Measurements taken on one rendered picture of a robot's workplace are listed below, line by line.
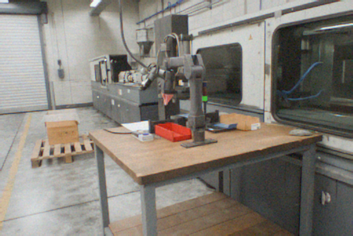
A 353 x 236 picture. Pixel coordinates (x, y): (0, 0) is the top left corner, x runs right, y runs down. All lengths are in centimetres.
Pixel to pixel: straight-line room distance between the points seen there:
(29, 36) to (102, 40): 237
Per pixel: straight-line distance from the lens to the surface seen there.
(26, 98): 1089
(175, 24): 195
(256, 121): 191
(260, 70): 224
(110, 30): 1125
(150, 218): 126
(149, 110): 503
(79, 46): 1100
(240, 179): 258
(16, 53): 1088
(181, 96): 184
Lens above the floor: 131
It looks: 10 degrees down
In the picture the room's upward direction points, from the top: 2 degrees counter-clockwise
